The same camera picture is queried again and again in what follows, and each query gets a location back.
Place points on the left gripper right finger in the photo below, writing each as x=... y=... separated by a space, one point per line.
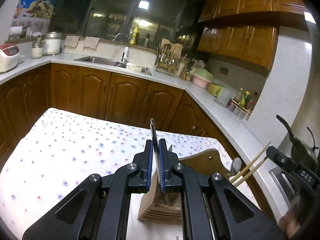
x=212 y=208

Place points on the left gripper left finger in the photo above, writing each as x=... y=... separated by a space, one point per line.
x=98 y=208

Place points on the wooden chopstick bundle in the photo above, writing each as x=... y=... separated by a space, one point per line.
x=241 y=173
x=250 y=173

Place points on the silver spoon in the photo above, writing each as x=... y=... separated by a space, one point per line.
x=235 y=166

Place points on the lone metal chopstick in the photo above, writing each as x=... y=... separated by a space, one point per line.
x=155 y=146

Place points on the dark kitchen window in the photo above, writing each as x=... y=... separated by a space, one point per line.
x=155 y=19

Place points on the person's right hand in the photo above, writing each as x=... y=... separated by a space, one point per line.
x=293 y=219

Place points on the gas stove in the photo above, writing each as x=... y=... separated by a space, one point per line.
x=286 y=186

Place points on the black wok pan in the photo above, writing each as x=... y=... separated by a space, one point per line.
x=300 y=151

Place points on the wooden utensil holder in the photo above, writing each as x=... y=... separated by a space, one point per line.
x=163 y=204

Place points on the white dotted tablecloth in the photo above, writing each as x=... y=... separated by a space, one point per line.
x=55 y=156

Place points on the condiment jar rack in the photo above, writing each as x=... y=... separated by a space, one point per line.
x=243 y=104

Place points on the lower wooden cabinets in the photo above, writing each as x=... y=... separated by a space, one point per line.
x=103 y=95

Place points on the wooden cabinets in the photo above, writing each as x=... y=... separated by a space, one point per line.
x=103 y=95
x=248 y=30

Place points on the yellow green pitcher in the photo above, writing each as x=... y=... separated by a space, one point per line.
x=214 y=89

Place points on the pink green basin stack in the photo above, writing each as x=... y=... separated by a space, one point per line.
x=202 y=78

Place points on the knife block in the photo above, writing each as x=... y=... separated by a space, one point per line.
x=185 y=74

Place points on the steel sink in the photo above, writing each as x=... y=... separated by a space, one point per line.
x=115 y=63

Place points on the dish drying rack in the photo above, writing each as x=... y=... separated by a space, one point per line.
x=168 y=57

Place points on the right hanging dishcloth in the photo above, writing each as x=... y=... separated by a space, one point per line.
x=91 y=42

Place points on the hanging dishcloth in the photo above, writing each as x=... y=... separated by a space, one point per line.
x=71 y=41
x=91 y=42

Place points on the left hanging dishcloth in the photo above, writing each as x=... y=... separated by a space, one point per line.
x=71 y=41

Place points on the upper wooden cabinets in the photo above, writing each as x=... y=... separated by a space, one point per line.
x=248 y=30

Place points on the small white jar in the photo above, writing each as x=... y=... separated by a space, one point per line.
x=37 y=48

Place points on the white pot with lid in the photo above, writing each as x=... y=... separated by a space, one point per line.
x=52 y=43

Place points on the yellow oil bottle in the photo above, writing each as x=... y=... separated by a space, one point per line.
x=135 y=35

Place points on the white red rice cooker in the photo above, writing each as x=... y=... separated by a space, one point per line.
x=9 y=56

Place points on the fruit beach poster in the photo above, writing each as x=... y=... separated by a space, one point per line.
x=34 y=15

